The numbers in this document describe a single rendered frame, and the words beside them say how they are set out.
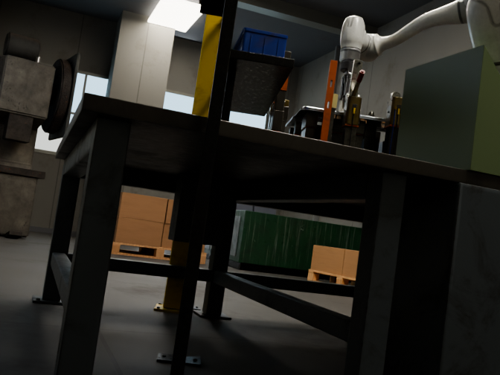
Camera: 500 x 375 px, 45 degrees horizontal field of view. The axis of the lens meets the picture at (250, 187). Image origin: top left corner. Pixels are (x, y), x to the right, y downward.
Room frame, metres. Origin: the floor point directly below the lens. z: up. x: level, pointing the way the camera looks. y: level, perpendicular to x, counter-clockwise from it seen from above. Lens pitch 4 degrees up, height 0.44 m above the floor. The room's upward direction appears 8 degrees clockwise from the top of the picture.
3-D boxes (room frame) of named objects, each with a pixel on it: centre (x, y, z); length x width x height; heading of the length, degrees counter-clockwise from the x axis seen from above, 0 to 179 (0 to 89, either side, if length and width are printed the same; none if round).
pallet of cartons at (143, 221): (7.18, 1.06, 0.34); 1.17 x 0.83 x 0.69; 110
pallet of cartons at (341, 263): (6.42, -1.35, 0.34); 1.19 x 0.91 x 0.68; 20
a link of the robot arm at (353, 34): (2.65, -0.37, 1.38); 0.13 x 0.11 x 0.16; 148
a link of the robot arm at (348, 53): (2.64, -0.36, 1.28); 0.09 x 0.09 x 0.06
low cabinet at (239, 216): (8.00, -0.43, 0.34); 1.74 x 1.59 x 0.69; 20
